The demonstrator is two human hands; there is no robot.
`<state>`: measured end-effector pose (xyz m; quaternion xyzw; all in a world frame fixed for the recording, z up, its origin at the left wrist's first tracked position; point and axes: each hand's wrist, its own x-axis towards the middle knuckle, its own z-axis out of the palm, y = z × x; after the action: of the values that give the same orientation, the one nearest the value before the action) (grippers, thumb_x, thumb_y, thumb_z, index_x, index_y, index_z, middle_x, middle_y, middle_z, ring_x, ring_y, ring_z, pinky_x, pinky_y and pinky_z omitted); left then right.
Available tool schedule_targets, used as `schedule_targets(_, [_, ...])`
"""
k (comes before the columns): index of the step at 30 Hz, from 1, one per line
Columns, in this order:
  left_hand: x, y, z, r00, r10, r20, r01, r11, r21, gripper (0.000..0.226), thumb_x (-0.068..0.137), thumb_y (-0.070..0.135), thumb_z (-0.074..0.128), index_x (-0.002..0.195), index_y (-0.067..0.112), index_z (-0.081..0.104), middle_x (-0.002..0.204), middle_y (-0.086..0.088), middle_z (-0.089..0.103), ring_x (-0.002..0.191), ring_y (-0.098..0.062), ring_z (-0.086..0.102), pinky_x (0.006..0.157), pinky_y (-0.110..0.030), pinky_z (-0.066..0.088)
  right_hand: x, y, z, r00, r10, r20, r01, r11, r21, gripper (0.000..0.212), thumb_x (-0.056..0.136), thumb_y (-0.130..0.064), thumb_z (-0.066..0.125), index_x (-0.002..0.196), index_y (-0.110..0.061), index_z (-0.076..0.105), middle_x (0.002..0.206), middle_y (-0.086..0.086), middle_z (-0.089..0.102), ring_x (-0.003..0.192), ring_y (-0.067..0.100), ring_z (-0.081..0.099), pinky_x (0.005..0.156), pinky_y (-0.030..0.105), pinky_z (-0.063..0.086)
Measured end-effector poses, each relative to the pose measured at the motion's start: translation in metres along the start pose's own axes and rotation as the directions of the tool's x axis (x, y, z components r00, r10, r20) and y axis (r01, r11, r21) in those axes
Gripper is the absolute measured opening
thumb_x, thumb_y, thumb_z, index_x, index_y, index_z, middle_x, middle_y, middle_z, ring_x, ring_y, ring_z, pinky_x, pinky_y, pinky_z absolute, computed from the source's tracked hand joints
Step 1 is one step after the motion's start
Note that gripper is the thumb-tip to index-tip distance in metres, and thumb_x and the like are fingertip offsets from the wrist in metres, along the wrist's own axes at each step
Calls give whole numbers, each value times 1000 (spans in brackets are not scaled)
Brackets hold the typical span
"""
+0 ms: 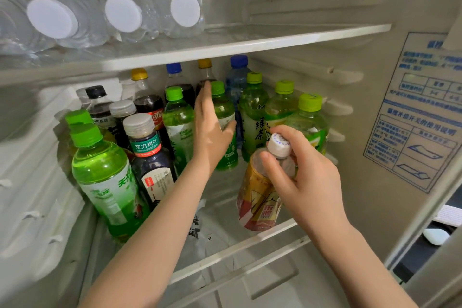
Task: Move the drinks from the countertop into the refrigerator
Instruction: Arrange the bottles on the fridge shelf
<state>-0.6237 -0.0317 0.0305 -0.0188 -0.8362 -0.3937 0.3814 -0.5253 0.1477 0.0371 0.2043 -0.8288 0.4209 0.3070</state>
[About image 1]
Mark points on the person's right hand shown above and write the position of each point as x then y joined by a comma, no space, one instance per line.
314,196

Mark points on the person's left hand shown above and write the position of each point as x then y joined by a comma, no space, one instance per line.
209,134

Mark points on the green tea bottle lime cap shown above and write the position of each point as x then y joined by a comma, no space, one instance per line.
283,109
310,120
252,116

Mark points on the cola bottle blue cap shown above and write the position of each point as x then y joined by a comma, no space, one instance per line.
180,89

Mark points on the orange energy drink bottle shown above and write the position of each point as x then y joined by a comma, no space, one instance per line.
256,203

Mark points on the blue sports drink bottle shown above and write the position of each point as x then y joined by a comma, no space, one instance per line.
236,80

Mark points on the cola bottle yellow cap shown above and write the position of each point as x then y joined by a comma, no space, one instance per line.
148,102
204,63

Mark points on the iced tea bottle black cap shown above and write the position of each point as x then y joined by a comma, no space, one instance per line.
97,109

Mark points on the person's left forearm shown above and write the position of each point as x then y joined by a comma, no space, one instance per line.
151,246

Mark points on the person's right forearm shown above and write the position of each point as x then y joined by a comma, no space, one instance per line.
364,275

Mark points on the glass fridge shelf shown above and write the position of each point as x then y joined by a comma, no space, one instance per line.
223,192
270,40

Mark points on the glass crisper cover shelf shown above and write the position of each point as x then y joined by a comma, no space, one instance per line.
252,267

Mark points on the printed clear plastic bag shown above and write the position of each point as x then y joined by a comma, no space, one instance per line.
195,228

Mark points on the blue instruction sticker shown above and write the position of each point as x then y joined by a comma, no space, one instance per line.
415,131

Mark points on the pale rounded plastic object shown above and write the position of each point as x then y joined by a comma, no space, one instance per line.
435,236

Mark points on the white ribbed plastic object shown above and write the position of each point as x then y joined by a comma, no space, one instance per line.
447,215

